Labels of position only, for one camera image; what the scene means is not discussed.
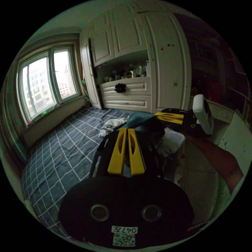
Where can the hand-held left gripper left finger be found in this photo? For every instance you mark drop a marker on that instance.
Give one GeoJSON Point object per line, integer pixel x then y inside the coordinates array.
{"type": "Point", "coordinates": [116, 161]}

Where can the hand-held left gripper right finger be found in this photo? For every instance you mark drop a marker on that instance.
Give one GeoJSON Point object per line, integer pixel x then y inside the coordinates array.
{"type": "Point", "coordinates": [137, 165]}

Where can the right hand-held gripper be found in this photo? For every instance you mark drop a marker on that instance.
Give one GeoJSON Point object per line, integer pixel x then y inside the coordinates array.
{"type": "Point", "coordinates": [189, 122]}

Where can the blue jeans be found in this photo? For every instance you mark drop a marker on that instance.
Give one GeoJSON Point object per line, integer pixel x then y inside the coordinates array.
{"type": "Point", "coordinates": [143, 122]}

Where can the person's right forearm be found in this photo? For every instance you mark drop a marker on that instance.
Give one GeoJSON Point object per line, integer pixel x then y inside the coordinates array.
{"type": "Point", "coordinates": [220, 159]}

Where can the pile of clothes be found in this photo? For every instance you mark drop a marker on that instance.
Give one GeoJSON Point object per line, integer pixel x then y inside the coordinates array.
{"type": "Point", "coordinates": [112, 125]}

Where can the white cupboard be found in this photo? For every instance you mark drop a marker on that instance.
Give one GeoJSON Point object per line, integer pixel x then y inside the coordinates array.
{"type": "Point", "coordinates": [163, 65]}

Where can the bed with checked sheet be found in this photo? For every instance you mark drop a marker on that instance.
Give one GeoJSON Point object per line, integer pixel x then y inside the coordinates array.
{"type": "Point", "coordinates": [59, 157]}

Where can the dark wooden shelf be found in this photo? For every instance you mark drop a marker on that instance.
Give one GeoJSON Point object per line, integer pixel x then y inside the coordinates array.
{"type": "Point", "coordinates": [212, 69]}

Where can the window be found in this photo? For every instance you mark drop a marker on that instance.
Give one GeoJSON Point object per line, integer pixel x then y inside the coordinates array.
{"type": "Point", "coordinates": [45, 82]}

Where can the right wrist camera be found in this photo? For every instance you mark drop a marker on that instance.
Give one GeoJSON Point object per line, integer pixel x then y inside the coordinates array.
{"type": "Point", "coordinates": [199, 110]}

